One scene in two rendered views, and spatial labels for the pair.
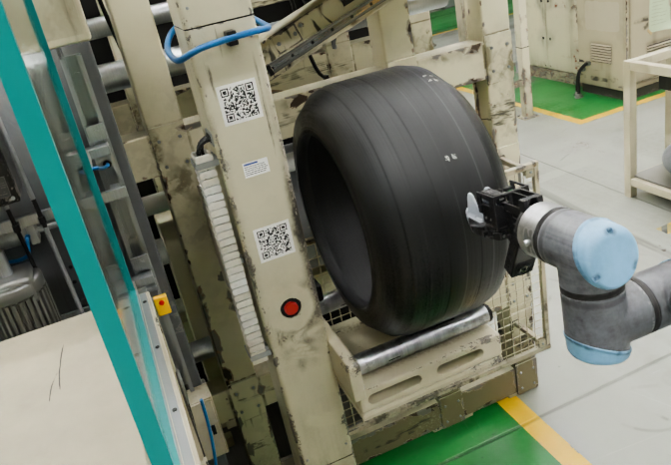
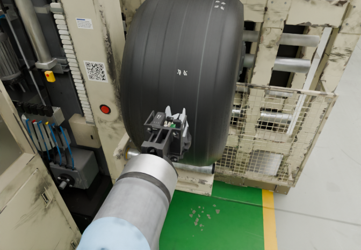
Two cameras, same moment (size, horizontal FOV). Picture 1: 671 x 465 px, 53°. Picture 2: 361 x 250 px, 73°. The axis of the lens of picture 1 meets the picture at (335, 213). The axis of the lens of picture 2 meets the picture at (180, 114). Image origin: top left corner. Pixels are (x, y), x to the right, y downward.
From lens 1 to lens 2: 89 cm
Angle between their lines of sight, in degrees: 30
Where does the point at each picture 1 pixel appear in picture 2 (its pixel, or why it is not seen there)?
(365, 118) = (146, 16)
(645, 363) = (351, 221)
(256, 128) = not seen: outside the picture
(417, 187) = (146, 82)
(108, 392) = not seen: outside the picture
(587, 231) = (95, 231)
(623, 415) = (314, 237)
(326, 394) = not seen: hidden behind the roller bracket
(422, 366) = not seen: hidden behind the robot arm
